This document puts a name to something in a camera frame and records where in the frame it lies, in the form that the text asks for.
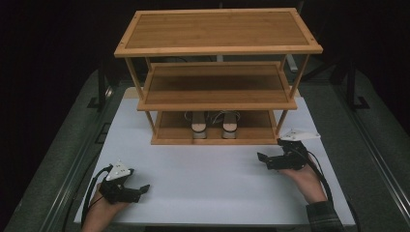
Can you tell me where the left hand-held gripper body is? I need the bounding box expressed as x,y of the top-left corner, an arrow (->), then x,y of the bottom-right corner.
99,159 -> 143,205

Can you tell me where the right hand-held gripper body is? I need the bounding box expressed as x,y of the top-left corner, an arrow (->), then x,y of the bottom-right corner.
266,128 -> 322,171

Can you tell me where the wooden three-tier shelf rack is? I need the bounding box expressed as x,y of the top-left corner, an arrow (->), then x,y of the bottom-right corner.
113,7 -> 324,146

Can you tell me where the person's left hand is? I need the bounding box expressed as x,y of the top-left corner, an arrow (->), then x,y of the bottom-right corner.
87,183 -> 131,227

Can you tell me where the person's right hand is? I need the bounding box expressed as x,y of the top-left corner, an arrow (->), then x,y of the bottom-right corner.
279,154 -> 328,205

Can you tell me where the black metal stand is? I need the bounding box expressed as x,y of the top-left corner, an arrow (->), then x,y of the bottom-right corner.
86,60 -> 113,112
345,60 -> 371,111

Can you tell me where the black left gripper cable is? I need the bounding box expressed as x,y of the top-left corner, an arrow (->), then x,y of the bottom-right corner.
80,164 -> 114,227

